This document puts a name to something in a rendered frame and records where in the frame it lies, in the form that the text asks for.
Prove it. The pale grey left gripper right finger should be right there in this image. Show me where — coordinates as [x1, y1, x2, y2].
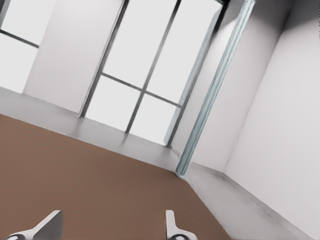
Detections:
[165, 209, 198, 240]

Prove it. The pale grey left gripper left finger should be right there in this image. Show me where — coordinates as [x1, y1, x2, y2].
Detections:
[5, 209, 63, 240]

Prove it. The large grey-framed window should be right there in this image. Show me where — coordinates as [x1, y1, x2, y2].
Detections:
[79, 0, 230, 148]

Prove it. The small grey-framed window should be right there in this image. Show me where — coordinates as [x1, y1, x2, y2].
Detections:
[0, 0, 57, 50]

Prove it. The silver frame post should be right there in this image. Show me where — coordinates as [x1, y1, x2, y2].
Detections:
[175, 0, 255, 180]

